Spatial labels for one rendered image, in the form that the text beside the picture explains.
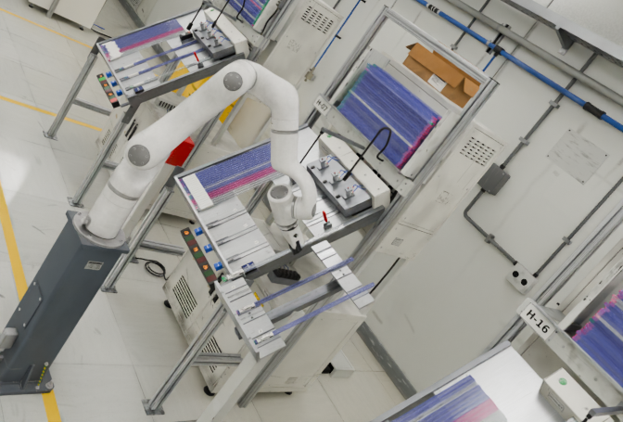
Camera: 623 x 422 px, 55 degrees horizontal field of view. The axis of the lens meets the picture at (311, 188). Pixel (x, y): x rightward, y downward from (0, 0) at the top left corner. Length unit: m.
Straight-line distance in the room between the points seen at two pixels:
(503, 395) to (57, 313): 1.55
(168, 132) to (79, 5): 4.86
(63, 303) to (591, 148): 2.92
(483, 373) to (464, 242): 1.96
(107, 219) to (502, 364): 1.42
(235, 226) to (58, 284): 0.76
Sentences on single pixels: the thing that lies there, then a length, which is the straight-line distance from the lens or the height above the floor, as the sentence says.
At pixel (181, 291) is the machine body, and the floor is 0.17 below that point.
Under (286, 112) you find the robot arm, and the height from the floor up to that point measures 1.43.
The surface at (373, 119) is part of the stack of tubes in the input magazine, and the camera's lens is 2.69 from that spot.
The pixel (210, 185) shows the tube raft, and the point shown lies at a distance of 2.78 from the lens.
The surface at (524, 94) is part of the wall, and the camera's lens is 4.13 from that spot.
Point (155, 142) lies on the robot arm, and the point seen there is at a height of 1.13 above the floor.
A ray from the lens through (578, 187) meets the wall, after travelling 3.81.
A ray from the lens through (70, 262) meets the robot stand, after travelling 2.20.
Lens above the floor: 1.83
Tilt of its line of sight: 16 degrees down
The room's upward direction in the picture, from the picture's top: 36 degrees clockwise
